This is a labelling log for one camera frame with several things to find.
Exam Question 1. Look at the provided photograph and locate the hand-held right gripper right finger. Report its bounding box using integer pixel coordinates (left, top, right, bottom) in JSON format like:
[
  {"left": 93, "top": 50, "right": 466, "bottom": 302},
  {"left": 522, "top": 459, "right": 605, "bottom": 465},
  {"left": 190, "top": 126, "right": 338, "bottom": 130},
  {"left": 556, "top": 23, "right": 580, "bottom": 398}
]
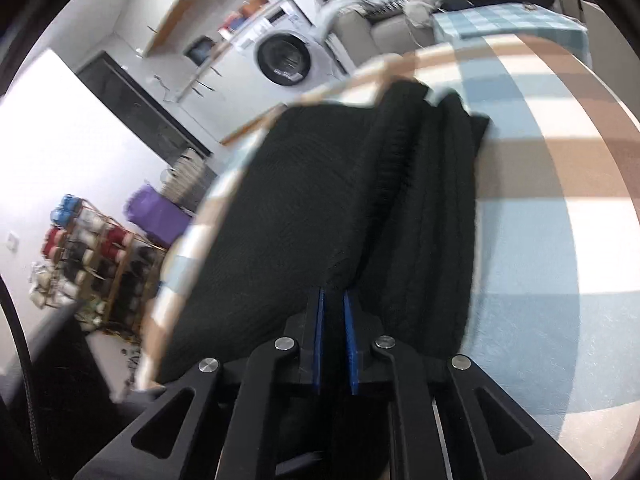
[{"left": 342, "top": 291, "right": 591, "bottom": 480}]

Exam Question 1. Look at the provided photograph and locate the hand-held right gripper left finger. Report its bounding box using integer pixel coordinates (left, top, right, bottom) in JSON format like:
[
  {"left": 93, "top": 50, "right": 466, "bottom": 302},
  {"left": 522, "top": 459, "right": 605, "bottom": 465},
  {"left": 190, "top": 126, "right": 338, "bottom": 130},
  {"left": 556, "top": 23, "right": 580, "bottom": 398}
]
[{"left": 72, "top": 287, "right": 327, "bottom": 480}]

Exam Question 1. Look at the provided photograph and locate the black knitted garment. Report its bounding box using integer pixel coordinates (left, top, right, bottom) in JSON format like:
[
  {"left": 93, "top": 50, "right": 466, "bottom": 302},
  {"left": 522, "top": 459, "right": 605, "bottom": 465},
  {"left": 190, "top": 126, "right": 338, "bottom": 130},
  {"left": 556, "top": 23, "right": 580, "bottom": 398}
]
[{"left": 155, "top": 77, "right": 493, "bottom": 392}]

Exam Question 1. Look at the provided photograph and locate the purple bin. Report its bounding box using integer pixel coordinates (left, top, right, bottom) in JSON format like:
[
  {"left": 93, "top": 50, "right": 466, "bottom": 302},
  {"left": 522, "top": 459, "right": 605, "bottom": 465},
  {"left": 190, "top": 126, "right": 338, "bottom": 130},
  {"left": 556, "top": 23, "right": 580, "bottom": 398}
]
[{"left": 125, "top": 185, "right": 194, "bottom": 252}]

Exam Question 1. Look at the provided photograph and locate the brown blue checked blanket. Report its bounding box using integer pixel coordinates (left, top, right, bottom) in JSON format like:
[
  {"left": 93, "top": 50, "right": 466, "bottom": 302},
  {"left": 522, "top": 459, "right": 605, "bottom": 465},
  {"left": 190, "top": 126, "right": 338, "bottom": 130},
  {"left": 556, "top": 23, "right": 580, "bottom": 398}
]
[{"left": 132, "top": 35, "right": 640, "bottom": 461}]

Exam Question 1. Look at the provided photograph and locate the wooden shoe rack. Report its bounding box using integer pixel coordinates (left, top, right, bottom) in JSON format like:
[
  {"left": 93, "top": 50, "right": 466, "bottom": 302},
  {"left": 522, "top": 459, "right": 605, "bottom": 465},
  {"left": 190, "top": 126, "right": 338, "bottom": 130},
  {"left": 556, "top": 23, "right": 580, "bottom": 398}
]
[{"left": 30, "top": 192, "right": 169, "bottom": 335}]

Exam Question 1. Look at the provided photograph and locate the dark cloth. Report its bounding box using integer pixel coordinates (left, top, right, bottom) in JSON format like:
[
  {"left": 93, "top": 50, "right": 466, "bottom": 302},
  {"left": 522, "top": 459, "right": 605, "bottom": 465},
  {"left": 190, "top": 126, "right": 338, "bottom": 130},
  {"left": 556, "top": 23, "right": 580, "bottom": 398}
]
[{"left": 0, "top": 305, "right": 151, "bottom": 480}]

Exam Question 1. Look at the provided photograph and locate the white washing machine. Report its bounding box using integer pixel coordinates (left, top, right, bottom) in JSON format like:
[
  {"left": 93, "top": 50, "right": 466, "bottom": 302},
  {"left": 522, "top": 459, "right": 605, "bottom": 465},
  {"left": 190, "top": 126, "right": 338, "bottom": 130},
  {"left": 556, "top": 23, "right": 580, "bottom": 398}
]
[{"left": 220, "top": 0, "right": 352, "bottom": 107}]

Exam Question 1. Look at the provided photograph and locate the wooden counter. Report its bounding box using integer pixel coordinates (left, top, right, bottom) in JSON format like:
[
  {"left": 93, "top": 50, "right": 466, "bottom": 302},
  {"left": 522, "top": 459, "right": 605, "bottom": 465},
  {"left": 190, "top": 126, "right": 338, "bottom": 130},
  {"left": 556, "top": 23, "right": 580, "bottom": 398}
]
[{"left": 177, "top": 35, "right": 261, "bottom": 102}]

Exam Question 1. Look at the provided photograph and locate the dark cabinet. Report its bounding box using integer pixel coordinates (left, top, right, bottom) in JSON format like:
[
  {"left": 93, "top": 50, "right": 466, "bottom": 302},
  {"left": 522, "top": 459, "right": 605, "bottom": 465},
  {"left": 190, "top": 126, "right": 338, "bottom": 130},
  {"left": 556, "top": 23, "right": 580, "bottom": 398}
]
[{"left": 77, "top": 50, "right": 212, "bottom": 162}]

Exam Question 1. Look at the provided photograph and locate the grey sofa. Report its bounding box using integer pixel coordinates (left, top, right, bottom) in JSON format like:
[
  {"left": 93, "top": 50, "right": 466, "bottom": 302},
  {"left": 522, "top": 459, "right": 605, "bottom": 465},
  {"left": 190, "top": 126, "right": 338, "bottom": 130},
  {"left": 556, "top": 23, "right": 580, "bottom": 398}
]
[{"left": 325, "top": 6, "right": 437, "bottom": 77}]

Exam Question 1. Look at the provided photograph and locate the dark blue pot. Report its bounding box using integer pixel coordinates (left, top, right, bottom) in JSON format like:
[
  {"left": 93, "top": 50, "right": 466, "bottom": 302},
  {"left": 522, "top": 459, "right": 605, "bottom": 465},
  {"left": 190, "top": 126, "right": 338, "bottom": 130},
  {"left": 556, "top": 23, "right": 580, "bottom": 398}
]
[{"left": 184, "top": 35, "right": 219, "bottom": 67}]

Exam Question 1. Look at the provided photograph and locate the white grey cloth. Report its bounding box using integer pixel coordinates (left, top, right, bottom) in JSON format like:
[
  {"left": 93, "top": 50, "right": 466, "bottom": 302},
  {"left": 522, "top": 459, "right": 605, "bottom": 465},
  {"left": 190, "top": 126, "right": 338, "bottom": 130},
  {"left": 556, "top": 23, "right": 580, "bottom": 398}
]
[{"left": 319, "top": 0, "right": 372, "bottom": 37}]

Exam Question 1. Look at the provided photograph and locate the black striped cloth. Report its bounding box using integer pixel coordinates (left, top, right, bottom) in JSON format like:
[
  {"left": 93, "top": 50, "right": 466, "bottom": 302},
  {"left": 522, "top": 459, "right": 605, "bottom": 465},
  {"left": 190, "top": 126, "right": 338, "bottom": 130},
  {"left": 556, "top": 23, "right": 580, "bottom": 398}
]
[{"left": 360, "top": 0, "right": 407, "bottom": 20}]

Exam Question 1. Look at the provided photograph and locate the orange box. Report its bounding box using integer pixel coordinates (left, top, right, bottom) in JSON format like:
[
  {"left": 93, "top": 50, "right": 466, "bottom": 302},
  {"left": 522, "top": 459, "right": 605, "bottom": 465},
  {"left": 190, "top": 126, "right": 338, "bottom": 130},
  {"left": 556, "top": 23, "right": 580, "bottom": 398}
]
[{"left": 239, "top": 0, "right": 269, "bottom": 22}]

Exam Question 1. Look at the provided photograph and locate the white crumpled cloth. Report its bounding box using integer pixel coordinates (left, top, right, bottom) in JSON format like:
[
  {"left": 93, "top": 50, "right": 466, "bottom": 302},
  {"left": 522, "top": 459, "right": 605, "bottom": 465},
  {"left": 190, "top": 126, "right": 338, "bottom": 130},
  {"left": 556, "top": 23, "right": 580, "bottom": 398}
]
[{"left": 405, "top": 0, "right": 472, "bottom": 27}]

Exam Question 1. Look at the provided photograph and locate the teal checked cloth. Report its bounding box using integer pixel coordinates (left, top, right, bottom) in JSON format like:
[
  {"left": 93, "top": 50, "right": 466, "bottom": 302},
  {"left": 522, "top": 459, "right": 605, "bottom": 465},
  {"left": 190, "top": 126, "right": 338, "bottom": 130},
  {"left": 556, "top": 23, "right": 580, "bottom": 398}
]
[{"left": 432, "top": 2, "right": 592, "bottom": 70}]

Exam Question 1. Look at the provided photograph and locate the wire basket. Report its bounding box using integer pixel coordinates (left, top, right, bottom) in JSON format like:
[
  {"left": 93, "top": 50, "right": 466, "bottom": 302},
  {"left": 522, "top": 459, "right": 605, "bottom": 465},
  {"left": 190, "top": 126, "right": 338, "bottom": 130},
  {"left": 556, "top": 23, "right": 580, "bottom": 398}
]
[{"left": 160, "top": 147, "right": 217, "bottom": 212}]

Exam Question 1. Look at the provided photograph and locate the black cable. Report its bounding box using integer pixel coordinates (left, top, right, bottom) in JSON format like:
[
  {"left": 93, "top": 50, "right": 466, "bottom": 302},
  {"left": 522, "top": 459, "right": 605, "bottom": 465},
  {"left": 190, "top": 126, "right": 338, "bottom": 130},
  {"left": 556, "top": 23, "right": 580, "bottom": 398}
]
[{"left": 0, "top": 280, "right": 43, "bottom": 466}]

